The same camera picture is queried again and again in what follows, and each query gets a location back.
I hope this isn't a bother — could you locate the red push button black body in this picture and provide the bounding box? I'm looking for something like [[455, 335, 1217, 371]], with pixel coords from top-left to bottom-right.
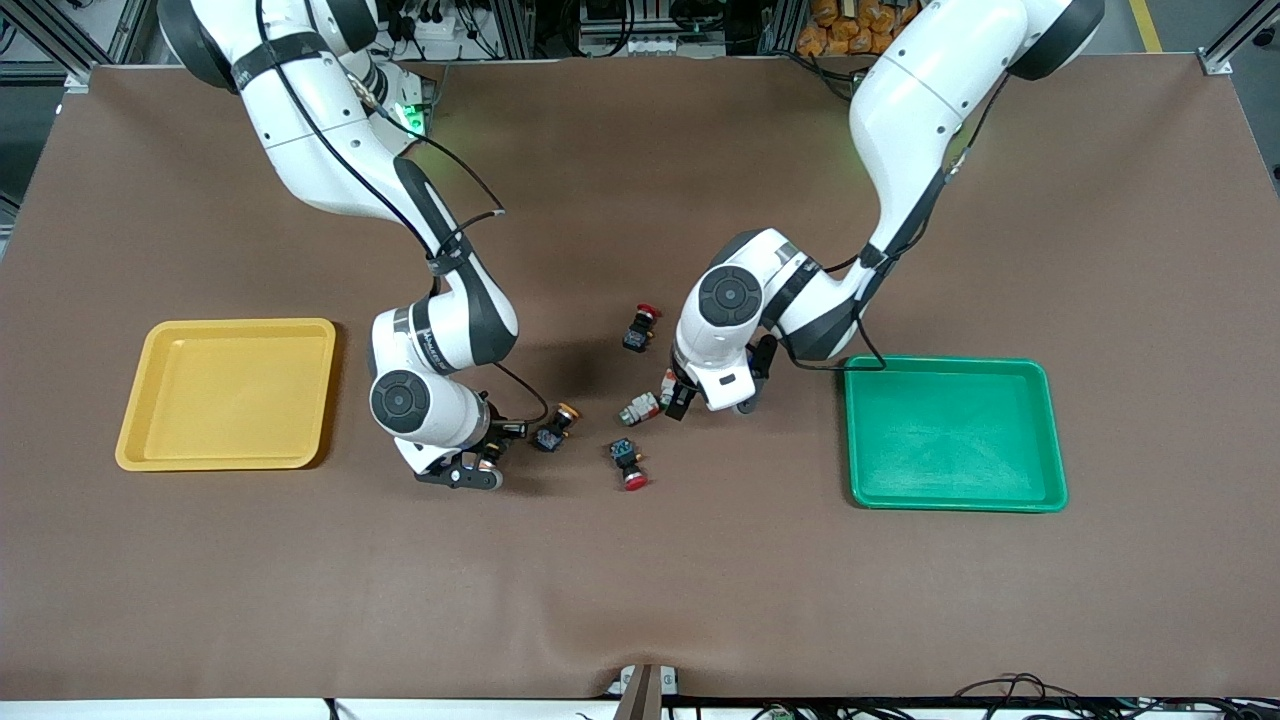
[[621, 303, 663, 354], [609, 438, 651, 492]]

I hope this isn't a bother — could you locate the orange bag pile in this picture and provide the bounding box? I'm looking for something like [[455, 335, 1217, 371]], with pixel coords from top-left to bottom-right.
[[797, 0, 916, 57]]

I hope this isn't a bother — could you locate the green plastic tray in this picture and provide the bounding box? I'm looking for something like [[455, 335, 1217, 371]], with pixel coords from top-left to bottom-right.
[[843, 356, 1069, 514]]

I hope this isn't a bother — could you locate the white power strip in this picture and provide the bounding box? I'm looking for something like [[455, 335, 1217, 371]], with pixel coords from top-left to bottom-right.
[[578, 30, 728, 58]]

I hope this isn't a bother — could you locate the brown table mat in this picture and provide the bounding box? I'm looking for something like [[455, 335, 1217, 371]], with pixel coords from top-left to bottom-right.
[[0, 55, 1280, 701]]

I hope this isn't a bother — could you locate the black cable bundle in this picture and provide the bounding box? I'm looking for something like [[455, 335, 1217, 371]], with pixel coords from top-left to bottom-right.
[[950, 673, 1280, 720]]

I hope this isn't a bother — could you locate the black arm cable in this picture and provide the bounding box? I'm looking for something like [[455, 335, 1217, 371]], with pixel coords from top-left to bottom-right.
[[795, 70, 1006, 373], [255, 0, 551, 436]]

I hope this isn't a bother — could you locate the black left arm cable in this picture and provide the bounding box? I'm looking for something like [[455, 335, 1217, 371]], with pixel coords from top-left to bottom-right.
[[795, 70, 1006, 373]]

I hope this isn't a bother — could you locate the aluminium frame profile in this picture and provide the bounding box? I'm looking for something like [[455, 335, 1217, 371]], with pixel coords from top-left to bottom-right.
[[0, 0, 136, 93], [1200, 0, 1280, 76]]

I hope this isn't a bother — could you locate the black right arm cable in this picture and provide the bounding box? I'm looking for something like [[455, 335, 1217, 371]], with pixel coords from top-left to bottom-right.
[[255, 0, 551, 436]]

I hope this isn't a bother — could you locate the yellow plastic tray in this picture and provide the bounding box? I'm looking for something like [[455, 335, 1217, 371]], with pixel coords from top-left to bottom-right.
[[114, 318, 338, 472]]

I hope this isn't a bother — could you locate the orange black push button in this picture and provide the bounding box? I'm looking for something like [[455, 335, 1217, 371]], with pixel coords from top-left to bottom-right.
[[530, 402, 584, 454]]

